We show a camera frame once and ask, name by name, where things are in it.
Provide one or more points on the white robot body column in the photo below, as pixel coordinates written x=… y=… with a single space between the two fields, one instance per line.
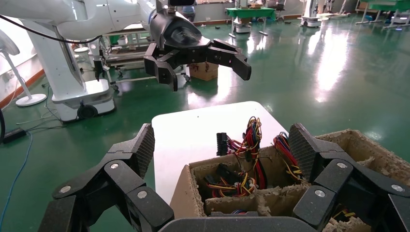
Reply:
x=64 y=70

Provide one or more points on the small brown cardboard box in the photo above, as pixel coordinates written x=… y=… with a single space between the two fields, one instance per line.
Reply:
x=203 y=72

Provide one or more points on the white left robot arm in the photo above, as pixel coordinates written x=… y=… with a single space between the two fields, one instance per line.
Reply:
x=96 y=19

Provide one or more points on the white standing fan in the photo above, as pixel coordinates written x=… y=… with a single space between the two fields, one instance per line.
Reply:
x=30 y=100

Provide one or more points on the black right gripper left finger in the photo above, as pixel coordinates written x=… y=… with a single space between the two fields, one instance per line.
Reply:
x=128 y=179

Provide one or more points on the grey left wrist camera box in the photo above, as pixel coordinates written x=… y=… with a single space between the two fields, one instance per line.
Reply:
x=181 y=2

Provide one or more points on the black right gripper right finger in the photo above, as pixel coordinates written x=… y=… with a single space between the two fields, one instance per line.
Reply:
x=333 y=173

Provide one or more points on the black power adapter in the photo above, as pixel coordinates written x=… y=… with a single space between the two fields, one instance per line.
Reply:
x=14 y=135

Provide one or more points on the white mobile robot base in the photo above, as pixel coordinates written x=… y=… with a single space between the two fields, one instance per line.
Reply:
x=310 y=17
x=242 y=27

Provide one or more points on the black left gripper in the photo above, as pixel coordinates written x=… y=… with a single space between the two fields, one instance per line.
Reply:
x=179 y=32

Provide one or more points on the metal wheeled cart frame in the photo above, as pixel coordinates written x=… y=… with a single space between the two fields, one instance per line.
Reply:
x=128 y=56

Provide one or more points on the brown divided cardboard box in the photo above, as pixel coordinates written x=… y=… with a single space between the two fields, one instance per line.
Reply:
x=185 y=198

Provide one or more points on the green topped work table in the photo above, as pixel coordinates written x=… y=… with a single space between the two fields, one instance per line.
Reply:
x=250 y=12
x=384 y=4

